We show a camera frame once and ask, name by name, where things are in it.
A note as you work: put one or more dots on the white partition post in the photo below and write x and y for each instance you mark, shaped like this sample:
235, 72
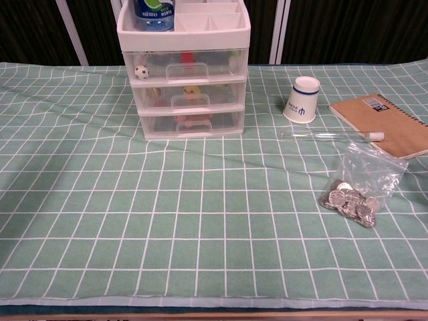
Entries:
72, 33
279, 33

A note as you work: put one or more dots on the yellow rubber duck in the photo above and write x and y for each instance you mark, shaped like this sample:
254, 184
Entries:
191, 91

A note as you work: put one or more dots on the transparent drawer with pink toy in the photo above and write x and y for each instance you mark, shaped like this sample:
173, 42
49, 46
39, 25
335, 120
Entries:
230, 123

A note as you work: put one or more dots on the white paper cup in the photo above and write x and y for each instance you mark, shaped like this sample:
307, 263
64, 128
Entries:
301, 100

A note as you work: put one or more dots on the white plastic drawer organizer frame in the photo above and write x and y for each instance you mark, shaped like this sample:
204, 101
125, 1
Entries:
184, 40

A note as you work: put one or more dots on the clear bag of coins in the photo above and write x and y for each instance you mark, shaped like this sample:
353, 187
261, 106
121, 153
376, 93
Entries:
351, 204

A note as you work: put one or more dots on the blue drink bottle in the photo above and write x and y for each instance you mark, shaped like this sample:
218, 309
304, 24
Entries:
154, 13

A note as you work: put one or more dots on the green checked tablecloth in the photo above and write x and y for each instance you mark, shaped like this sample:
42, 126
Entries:
200, 217

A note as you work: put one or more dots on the small soccer ball toy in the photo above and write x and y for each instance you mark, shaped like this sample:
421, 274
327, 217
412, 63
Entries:
141, 72

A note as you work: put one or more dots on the red toy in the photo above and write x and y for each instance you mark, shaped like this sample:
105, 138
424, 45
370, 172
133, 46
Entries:
188, 57

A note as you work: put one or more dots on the green white small toy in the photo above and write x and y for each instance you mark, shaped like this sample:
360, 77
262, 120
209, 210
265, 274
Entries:
235, 57

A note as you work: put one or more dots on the transparent drawer with soccer ball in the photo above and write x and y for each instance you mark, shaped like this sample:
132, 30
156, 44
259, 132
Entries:
224, 72

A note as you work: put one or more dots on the glass test tube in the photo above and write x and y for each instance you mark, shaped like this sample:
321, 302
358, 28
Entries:
376, 135

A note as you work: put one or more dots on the brown spiral notebook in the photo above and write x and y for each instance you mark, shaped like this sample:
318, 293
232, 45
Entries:
384, 127

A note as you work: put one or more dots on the transparent drawer with bell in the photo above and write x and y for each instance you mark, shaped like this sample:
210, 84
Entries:
230, 97

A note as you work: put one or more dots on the pink toy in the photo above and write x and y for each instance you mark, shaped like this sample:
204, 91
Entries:
182, 119

